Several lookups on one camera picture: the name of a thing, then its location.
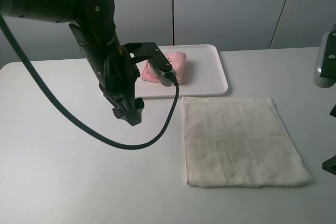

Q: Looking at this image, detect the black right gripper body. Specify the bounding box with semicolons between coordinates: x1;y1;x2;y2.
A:
322;100;336;175

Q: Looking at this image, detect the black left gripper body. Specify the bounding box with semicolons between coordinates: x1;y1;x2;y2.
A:
98;48;144;109

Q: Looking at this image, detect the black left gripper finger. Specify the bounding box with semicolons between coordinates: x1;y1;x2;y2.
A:
125;100;144;126
112;106;128;120

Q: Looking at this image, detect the pink towel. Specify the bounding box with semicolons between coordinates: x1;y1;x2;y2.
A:
141;51;187;83

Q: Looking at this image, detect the white towel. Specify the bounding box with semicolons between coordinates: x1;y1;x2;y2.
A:
182;97;312;187

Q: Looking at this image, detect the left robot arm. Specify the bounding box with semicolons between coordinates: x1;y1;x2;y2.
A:
1;0;144;126

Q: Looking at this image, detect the white plastic tray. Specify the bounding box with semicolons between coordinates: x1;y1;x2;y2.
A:
135;44;228;99

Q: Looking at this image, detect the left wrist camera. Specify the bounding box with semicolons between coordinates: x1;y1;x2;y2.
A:
123;41;177;87

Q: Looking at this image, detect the left camera cable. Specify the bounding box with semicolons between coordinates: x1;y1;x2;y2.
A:
0;14;181;151

